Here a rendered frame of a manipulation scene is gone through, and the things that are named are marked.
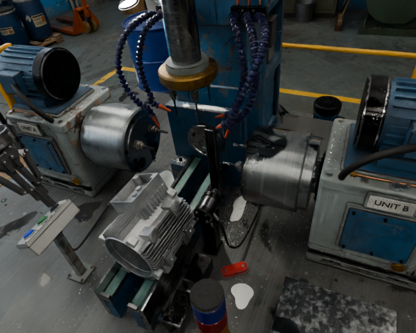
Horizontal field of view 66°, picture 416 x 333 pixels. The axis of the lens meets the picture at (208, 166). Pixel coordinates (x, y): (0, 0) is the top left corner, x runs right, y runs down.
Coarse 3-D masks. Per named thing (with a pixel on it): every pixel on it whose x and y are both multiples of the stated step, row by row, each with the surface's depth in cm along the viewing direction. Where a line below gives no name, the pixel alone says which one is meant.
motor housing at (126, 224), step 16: (160, 208) 88; (112, 224) 86; (128, 224) 82; (144, 224) 84; (160, 224) 84; (176, 224) 88; (112, 240) 90; (144, 240) 82; (160, 240) 84; (176, 240) 88; (112, 256) 91; (128, 256) 93; (144, 256) 80; (160, 256) 83; (144, 272) 90
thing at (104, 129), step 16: (96, 112) 115; (112, 112) 114; (128, 112) 112; (144, 112) 117; (96, 128) 113; (112, 128) 110; (128, 128) 110; (144, 128) 118; (96, 144) 113; (112, 144) 110; (128, 144) 111; (144, 144) 114; (96, 160) 119; (112, 160) 114; (128, 160) 114; (144, 160) 122
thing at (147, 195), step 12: (132, 180) 94; (144, 180) 95; (156, 180) 89; (120, 192) 91; (132, 192) 94; (144, 192) 85; (156, 192) 88; (120, 204) 86; (132, 204) 82; (144, 204) 85; (156, 204) 88; (144, 216) 85
